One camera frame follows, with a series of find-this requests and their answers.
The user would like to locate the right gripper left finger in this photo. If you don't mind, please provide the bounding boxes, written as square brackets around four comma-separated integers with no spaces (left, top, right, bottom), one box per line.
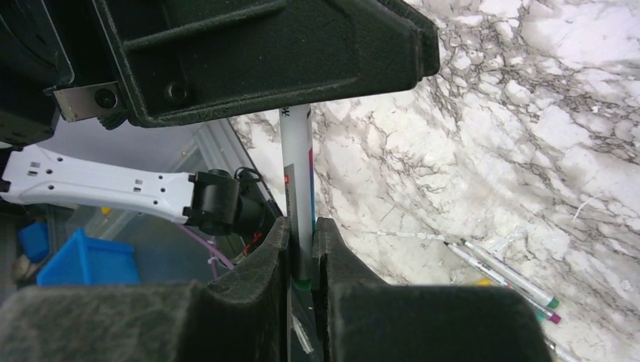
[1,217,291,361]

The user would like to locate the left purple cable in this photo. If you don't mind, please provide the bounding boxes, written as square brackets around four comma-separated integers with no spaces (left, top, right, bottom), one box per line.
[174,223,236,281]

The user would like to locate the blue plastic bin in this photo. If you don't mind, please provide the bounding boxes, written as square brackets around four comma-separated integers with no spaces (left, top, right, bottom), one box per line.
[35,229,140,287]

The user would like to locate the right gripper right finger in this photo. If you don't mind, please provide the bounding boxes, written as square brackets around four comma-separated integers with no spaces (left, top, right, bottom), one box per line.
[312,217,552,361]

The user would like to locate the grey pen purple end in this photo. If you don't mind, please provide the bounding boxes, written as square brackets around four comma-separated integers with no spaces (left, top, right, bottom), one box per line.
[443,241,562,324]

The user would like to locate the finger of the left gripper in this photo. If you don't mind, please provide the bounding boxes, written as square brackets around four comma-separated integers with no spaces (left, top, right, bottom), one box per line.
[94,0,440,127]

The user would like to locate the grey pen green end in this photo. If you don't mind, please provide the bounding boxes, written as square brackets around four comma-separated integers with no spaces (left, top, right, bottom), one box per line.
[460,238,560,309]

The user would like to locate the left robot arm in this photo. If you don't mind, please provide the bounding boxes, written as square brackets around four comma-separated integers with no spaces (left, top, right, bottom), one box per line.
[1,1,440,235]

